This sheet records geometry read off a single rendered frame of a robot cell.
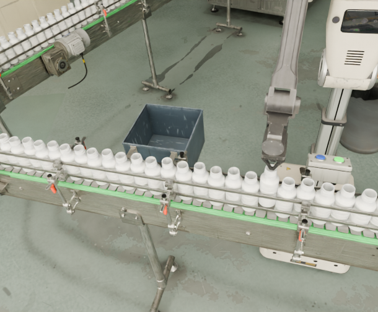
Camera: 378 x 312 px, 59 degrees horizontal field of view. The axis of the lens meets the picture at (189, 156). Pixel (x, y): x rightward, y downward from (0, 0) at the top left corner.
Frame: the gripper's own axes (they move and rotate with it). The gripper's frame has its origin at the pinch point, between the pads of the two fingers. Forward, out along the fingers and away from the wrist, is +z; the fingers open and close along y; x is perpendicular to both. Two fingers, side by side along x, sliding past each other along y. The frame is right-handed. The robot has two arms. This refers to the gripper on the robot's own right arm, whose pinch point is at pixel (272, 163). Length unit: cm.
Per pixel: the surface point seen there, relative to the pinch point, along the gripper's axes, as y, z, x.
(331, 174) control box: -10.0, 12.5, 19.6
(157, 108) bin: -54, 30, -63
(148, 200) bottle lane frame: 7.8, 21.0, -43.1
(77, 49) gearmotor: -101, 27, -136
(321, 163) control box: -11.3, 9.5, 15.6
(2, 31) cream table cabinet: -241, 96, -348
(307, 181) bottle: -0.1, 6.3, 11.1
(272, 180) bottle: 3.0, 4.4, 0.6
